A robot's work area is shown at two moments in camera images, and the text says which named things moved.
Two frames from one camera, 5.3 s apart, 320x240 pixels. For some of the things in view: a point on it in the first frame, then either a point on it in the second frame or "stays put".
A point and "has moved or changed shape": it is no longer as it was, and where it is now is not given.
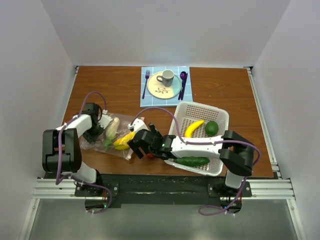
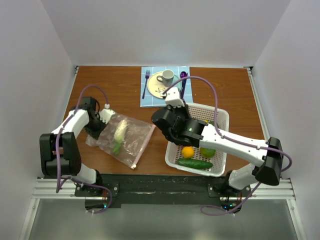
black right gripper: x=136 y=148 → x=185 y=109
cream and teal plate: x=157 y=89 stays put
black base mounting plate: x=161 y=191 stays put
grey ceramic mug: x=167 y=77 stays put
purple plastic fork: x=147 y=75 stays put
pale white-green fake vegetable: x=111 y=130 → x=119 y=133
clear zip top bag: x=113 y=140 has moved or changed shape
